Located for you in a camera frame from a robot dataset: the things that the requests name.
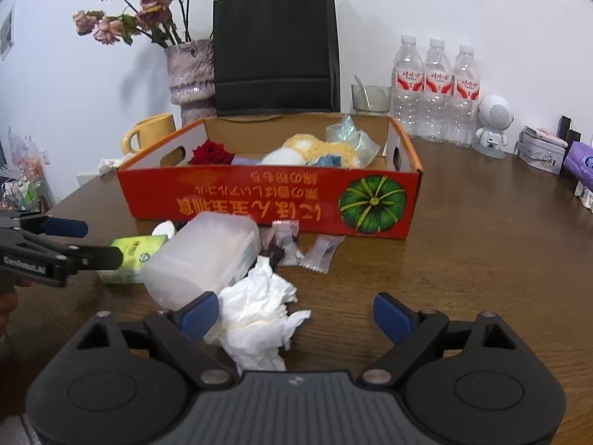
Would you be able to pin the purple tissue pack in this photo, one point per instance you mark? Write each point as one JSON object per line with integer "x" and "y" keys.
{"x": 581, "y": 162}

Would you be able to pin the large white tissue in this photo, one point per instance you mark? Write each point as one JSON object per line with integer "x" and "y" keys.
{"x": 255, "y": 310}

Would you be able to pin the green paper box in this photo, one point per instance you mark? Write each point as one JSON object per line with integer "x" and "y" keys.
{"x": 132, "y": 248}

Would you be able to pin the small crumpled white tissue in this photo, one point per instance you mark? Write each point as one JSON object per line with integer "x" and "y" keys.
{"x": 113, "y": 164}

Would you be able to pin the small white round case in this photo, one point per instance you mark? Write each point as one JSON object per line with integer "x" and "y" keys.
{"x": 164, "y": 231}

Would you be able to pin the white robot-shaped speaker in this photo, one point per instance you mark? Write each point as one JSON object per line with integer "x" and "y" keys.
{"x": 495, "y": 113}

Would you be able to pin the clear plastic wrapper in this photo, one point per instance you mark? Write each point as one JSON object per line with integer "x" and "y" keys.
{"x": 322, "y": 252}

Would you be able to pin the black rectangular device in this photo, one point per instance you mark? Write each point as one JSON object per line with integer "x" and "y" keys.
{"x": 566, "y": 127}

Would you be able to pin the clear water bottle red label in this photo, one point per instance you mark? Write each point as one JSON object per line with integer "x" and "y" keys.
{"x": 438, "y": 106}
{"x": 408, "y": 102}
{"x": 464, "y": 111}

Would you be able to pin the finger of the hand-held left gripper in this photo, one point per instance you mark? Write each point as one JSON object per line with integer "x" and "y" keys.
{"x": 67, "y": 228}
{"x": 99, "y": 257}

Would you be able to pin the pile of plastic bags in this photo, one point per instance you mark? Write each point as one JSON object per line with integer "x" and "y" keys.
{"x": 25, "y": 176}

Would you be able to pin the person's left hand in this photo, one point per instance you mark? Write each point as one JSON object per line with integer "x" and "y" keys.
{"x": 8, "y": 308}

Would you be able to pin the white printed tin box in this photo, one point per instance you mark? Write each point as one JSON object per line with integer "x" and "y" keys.
{"x": 539, "y": 155}

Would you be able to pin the yellow and white plush toy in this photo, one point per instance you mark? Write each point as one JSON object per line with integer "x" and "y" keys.
{"x": 301, "y": 150}

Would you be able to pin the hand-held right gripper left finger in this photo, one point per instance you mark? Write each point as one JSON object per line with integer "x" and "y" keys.
{"x": 201, "y": 314}

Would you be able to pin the clear glass cup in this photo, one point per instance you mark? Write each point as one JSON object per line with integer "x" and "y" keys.
{"x": 377, "y": 99}

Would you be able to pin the clear wrapper with pink print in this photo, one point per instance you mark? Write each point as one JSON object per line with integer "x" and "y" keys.
{"x": 285, "y": 236}

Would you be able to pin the yellow mug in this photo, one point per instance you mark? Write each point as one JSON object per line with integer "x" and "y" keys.
{"x": 155, "y": 132}

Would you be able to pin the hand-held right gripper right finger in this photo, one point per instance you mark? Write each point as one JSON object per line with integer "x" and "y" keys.
{"x": 391, "y": 317}

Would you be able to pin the red rose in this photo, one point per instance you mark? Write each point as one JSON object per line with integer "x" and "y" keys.
{"x": 211, "y": 153}

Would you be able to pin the translucent plastic container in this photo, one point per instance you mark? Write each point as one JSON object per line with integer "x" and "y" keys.
{"x": 199, "y": 255}

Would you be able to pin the mottled pink ceramic vase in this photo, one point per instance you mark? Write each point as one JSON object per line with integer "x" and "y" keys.
{"x": 190, "y": 74}

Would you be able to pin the clear plastic bag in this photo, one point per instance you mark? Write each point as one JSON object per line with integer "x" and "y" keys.
{"x": 354, "y": 141}

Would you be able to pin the clear plastic spoon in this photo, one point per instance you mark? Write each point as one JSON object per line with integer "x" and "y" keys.
{"x": 363, "y": 90}

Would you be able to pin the wall picture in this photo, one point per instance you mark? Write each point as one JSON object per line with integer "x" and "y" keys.
{"x": 6, "y": 32}

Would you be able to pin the black paper bag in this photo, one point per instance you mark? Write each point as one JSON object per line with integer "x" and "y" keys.
{"x": 273, "y": 46}

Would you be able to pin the red cardboard box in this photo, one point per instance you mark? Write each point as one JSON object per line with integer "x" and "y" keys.
{"x": 231, "y": 204}

